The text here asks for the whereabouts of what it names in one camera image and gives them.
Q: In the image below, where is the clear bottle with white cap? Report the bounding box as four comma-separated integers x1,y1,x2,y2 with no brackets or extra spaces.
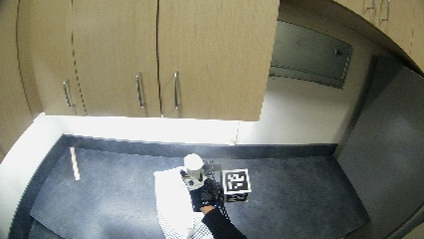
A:
182,153,208,192

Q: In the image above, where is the white marker cube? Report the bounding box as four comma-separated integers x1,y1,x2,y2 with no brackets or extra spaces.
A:
220,168,252,204

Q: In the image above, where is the white folded cloth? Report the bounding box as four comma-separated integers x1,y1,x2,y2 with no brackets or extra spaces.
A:
152,167,196,239

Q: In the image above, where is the checked cloth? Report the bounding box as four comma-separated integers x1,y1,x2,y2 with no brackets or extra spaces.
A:
188,217,211,239

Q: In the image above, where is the white stick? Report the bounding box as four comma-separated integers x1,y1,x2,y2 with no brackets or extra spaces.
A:
69,146,82,182

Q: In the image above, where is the wide wooden cabinet door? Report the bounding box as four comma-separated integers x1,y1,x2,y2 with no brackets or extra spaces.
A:
156,0,280,122

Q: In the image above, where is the dark grey tall appliance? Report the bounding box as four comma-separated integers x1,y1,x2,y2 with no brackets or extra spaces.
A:
334,54,424,239

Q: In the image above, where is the narrow wooden cabinet door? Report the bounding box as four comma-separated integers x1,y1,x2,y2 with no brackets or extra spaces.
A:
15,0,87,117

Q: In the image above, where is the wooden corner cabinet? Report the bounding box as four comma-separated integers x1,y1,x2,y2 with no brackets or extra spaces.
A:
332,0,424,73

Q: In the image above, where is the metal cabinet handle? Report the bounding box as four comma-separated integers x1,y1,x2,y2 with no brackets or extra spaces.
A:
172,70,182,111
61,79,75,110
134,72,147,110

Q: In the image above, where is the grey metal wall panel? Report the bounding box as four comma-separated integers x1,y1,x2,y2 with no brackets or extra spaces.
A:
268,19,354,90

